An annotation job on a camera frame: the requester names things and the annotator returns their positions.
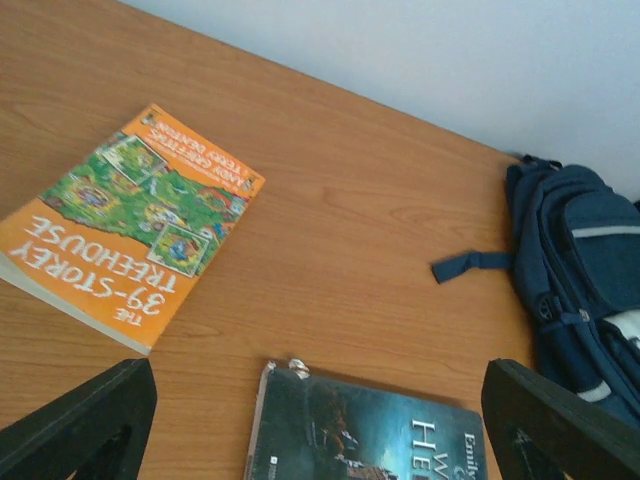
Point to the Wuthering Heights teal book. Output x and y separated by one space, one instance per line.
309 426

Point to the navy blue backpack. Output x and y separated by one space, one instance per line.
574 264

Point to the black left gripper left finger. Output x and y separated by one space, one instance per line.
99 430

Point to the orange treehouse paperback book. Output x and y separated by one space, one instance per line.
120 240

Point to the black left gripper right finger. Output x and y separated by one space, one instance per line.
539 430

